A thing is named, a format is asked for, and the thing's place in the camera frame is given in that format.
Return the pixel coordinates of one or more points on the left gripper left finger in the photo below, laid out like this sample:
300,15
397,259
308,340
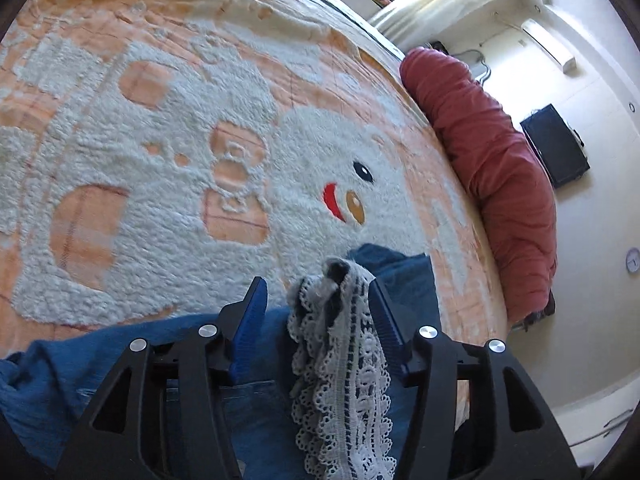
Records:
158,413

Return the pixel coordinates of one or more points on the orange white fleece blanket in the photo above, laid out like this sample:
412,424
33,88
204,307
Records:
156,155

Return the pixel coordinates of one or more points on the round wall clock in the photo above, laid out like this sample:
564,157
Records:
632,260

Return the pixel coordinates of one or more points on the white air conditioner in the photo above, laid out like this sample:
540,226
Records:
563,57

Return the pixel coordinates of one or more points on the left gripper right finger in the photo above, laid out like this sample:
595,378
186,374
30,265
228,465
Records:
477,414

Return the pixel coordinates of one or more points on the blue denim pants lace hem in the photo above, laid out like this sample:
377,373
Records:
315,399

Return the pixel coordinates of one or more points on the red rolled duvet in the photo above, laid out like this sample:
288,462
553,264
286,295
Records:
498,169

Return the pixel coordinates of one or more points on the black television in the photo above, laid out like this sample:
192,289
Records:
557,146

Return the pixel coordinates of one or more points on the white window curtain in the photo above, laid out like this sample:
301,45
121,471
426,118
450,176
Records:
409,23

